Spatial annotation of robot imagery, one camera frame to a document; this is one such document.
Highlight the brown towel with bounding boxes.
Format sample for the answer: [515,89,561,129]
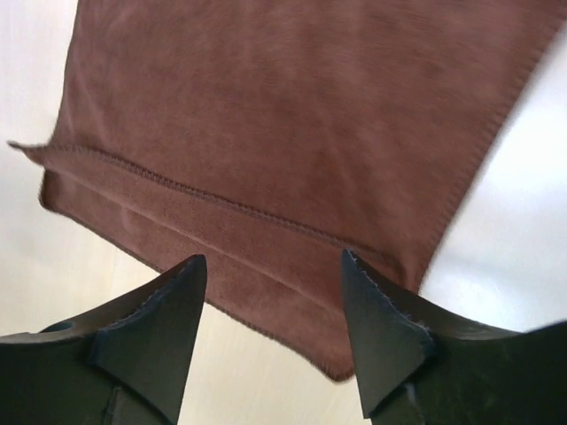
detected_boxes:
[21,1,566,382]

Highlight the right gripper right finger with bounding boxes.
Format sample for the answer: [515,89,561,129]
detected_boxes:
[341,251,566,424]

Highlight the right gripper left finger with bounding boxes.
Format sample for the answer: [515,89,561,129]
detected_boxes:
[1,255,207,424]

